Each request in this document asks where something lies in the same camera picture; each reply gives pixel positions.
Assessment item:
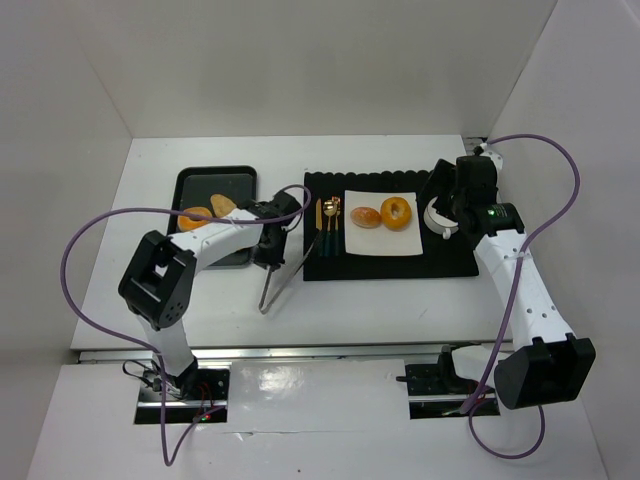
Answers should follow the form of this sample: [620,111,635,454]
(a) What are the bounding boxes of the glazed donut bread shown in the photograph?
[380,196,412,231]

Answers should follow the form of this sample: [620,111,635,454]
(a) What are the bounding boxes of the metal tongs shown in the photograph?
[258,233,323,315]

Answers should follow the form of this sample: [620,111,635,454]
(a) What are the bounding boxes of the round sesame bun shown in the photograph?
[350,207,382,229]

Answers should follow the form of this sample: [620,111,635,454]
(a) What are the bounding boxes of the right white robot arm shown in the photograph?
[424,155,596,410]

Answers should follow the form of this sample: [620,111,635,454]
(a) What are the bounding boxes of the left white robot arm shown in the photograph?
[118,193,300,395]

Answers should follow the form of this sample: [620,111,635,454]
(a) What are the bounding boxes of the oblong bread roll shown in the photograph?
[210,194,237,218]

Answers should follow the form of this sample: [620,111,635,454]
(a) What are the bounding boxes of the white cup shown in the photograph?
[423,197,458,240]

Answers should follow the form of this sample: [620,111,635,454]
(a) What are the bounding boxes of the black placemat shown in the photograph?
[303,170,479,282]

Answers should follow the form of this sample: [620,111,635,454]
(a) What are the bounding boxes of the white square plate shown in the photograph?
[342,190,423,257]

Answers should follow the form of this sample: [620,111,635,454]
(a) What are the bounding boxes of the dark baking tray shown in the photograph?
[169,165,259,270]

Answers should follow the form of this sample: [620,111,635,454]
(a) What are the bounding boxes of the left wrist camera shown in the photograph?
[269,192,301,226]

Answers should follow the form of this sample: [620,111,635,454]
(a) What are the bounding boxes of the gold knife green handle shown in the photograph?
[315,198,323,232]

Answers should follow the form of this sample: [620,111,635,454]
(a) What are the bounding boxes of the gold spoon green handle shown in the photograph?
[322,198,337,257]

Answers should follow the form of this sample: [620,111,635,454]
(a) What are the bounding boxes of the gold fork green handle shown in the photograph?
[332,197,342,257]

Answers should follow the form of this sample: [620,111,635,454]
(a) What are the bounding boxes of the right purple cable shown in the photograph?
[459,132,583,460]

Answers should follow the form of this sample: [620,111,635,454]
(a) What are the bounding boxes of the purple cable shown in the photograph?
[459,132,583,460]
[60,184,313,466]

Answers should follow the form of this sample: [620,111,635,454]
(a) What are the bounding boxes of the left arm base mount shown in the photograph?
[122,360,230,425]

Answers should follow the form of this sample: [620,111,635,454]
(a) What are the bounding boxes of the aluminium table edge rail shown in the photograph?
[78,342,493,364]

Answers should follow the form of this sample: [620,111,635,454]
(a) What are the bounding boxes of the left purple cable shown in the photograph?
[60,184,313,466]

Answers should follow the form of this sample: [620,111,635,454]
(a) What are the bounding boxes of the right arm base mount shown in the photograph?
[395,343,477,420]

